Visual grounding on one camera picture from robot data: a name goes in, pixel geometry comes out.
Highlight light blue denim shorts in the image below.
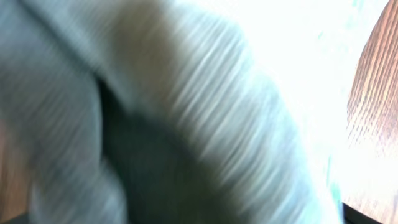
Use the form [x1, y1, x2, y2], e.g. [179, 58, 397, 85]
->
[0, 0, 389, 224]

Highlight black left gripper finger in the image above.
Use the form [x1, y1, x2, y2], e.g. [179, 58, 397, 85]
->
[343, 203, 382, 224]

